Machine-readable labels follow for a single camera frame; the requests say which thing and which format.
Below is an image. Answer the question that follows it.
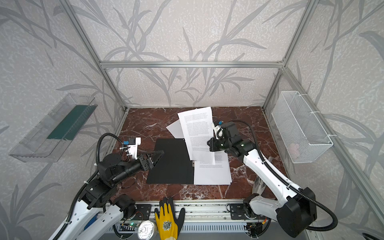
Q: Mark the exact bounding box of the clear plastic tray green base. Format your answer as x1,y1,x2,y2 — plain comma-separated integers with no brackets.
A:
9,94,98,163

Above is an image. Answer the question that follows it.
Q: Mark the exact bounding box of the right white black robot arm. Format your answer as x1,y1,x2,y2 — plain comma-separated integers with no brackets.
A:
207,120,339,238

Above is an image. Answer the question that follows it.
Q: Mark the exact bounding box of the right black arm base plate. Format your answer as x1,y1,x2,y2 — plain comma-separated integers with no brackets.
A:
226,203,267,222

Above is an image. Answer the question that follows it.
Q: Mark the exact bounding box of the printed paper top back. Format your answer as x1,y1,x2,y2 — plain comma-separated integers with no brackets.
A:
178,107,215,165

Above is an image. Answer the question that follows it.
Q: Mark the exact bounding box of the printed paper back underneath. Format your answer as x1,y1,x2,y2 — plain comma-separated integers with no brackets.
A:
166,120,184,139

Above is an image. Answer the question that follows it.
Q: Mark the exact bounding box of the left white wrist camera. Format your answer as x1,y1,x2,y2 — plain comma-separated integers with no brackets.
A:
120,138,141,160

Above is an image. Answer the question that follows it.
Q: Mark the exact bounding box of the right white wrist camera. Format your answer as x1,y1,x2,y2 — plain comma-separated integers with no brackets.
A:
212,121,224,140

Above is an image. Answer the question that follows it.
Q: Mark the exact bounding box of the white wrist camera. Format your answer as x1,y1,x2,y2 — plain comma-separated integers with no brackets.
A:
120,138,141,160
212,121,224,140

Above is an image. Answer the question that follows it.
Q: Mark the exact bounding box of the black folder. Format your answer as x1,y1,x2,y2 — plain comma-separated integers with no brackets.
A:
146,139,195,185

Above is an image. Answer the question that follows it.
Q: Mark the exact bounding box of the white wire mesh basket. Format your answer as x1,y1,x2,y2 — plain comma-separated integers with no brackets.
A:
272,91,333,164

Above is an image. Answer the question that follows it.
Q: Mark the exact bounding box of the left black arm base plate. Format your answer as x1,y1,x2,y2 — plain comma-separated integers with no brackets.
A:
129,204,152,221

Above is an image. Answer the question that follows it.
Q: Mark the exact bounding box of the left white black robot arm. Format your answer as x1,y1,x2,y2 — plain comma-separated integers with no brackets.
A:
50,133,164,240

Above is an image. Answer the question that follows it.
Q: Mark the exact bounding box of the yellow black work glove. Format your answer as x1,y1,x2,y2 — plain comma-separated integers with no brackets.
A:
155,197,186,240

